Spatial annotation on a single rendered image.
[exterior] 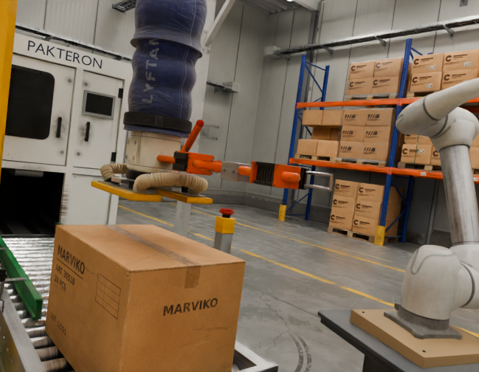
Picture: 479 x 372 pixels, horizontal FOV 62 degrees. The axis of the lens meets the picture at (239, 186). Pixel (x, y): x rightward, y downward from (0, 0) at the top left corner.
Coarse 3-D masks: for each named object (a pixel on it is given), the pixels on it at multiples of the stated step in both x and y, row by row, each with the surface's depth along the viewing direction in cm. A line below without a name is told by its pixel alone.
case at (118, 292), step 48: (96, 240) 129; (144, 240) 138; (192, 240) 149; (96, 288) 116; (144, 288) 104; (192, 288) 115; (240, 288) 127; (96, 336) 114; (144, 336) 106; (192, 336) 117
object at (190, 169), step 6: (174, 156) 115; (180, 156) 113; (186, 156) 111; (192, 156) 111; (198, 156) 112; (204, 156) 114; (210, 156) 115; (174, 162) 117; (180, 162) 114; (186, 162) 112; (174, 168) 115; (180, 168) 112; (186, 168) 112; (192, 168) 112; (198, 168) 113; (204, 174) 114; (210, 174) 116
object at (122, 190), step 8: (96, 184) 136; (104, 184) 134; (112, 184) 132; (120, 184) 136; (128, 184) 124; (112, 192) 125; (120, 192) 120; (128, 192) 118; (136, 192) 118; (144, 192) 119; (136, 200) 116; (144, 200) 117; (152, 200) 119; (160, 200) 120
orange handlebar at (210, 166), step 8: (160, 160) 126; (168, 160) 122; (200, 160) 109; (208, 160) 105; (200, 168) 108; (208, 168) 106; (216, 168) 102; (240, 168) 95; (248, 168) 93; (288, 176) 84; (296, 176) 85
